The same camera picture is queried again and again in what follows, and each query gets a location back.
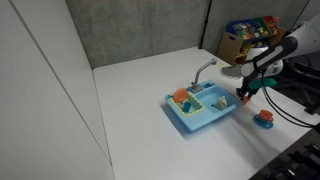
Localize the small blue toy cup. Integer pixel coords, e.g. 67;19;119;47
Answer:
183;101;193;113

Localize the yellow dish rack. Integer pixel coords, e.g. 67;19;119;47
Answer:
169;92;205;117

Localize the grey metal mounting plate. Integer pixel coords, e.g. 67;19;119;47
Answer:
221;64;244;80

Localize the blue toy sink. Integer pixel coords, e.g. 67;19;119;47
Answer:
164;79;244;133

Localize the black equipment frame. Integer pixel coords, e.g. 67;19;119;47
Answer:
249;123;320;180

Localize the cream toy sponge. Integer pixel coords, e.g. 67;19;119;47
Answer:
214;95;228;111

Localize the orange toy plate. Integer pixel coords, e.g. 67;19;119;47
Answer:
172;87;189;104

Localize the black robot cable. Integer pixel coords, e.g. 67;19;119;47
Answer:
260;71;320;129

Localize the blue toy saucer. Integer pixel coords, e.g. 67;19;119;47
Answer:
252;114;275;130

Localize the orange teacup with handle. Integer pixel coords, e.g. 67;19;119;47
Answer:
258;109;275;123

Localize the wooden toy storage shelf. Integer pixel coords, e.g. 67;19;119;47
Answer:
216;15;286;66

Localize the grey toy faucet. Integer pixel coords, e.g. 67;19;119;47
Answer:
190;57;218;94

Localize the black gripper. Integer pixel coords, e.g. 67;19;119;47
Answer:
236;77;260;100

